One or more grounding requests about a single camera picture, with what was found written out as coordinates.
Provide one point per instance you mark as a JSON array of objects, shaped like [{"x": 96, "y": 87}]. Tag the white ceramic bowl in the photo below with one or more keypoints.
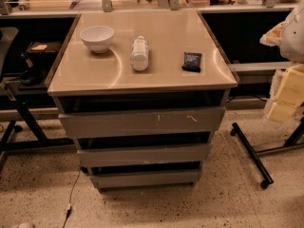
[{"x": 97, "y": 39}]

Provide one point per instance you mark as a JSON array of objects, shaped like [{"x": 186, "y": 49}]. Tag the dark shelf with notepad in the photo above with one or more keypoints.
[{"x": 44, "y": 47}]

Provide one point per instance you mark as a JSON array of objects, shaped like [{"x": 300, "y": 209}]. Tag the grey top drawer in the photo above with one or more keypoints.
[{"x": 142, "y": 122}]

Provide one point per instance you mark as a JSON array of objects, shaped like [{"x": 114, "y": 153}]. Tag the grey drawer cabinet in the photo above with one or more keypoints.
[{"x": 141, "y": 94}]

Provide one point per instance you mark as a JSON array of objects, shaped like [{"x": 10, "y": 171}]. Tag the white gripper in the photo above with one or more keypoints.
[{"x": 294, "y": 38}]

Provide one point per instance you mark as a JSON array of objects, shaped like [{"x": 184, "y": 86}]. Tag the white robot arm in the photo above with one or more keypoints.
[{"x": 288, "y": 35}]

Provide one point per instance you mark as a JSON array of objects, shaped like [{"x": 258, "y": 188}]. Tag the clear plastic water bottle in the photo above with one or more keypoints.
[{"x": 139, "y": 57}]

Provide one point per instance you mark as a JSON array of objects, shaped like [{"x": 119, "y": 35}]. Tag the black wheeled stand base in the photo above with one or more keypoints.
[{"x": 296, "y": 140}]

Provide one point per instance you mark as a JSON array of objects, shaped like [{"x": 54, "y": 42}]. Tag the grey middle drawer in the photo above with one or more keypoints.
[{"x": 190, "y": 152}]

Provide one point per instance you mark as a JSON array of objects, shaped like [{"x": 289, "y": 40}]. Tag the grey drawer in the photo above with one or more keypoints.
[
  {"x": 190, "y": 152},
  {"x": 142, "y": 122},
  {"x": 145, "y": 178}
]

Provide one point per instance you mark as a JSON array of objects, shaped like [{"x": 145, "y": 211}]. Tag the grey bottom drawer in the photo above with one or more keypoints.
[{"x": 145, "y": 178}]

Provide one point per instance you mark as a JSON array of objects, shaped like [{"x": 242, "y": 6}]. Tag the dark blue snack packet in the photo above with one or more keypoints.
[{"x": 192, "y": 61}]

